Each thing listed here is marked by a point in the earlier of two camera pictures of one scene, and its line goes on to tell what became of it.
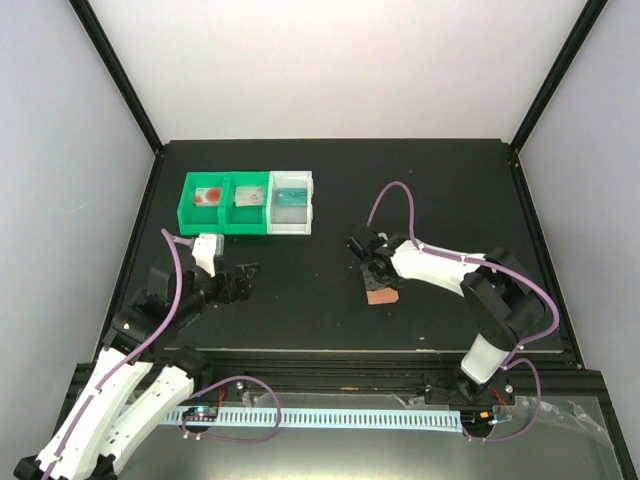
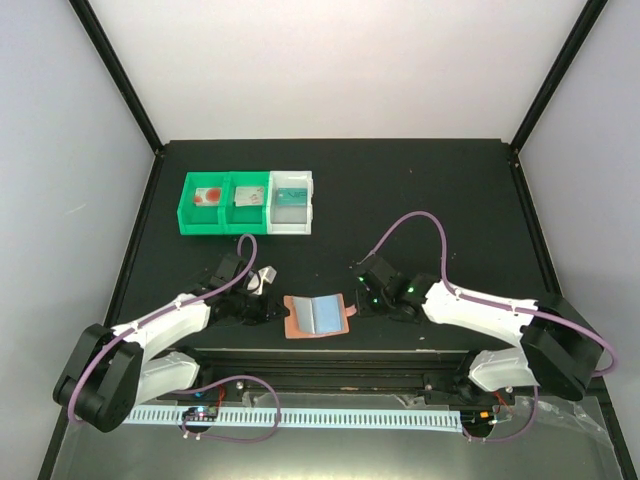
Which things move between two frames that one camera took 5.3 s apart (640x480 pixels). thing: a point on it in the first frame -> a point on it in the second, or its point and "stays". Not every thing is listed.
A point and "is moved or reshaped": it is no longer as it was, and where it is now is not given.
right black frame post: x=578 y=33 stays
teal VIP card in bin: x=292 y=197 stays
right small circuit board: x=476 y=418 stays
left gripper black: x=228 y=293 -> x=266 y=312
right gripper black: x=371 y=283 -> x=363 y=308
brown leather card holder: x=384 y=295 is moved or reshaped
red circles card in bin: x=208 y=196 stays
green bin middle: x=244 y=220 stays
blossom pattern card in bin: x=249 y=195 stays
